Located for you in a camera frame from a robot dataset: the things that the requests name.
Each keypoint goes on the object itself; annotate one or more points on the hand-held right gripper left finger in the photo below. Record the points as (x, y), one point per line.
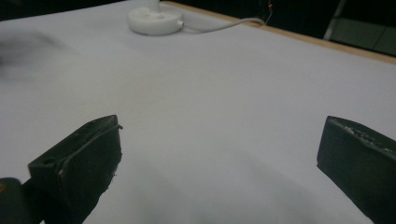
(84, 161)

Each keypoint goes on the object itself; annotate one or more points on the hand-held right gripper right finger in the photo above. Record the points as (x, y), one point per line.
(358, 161)

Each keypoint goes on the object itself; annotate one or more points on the grey metal stand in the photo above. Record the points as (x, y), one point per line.
(333, 20)

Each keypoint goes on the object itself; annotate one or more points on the white round lamp base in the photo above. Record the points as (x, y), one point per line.
(155, 19)

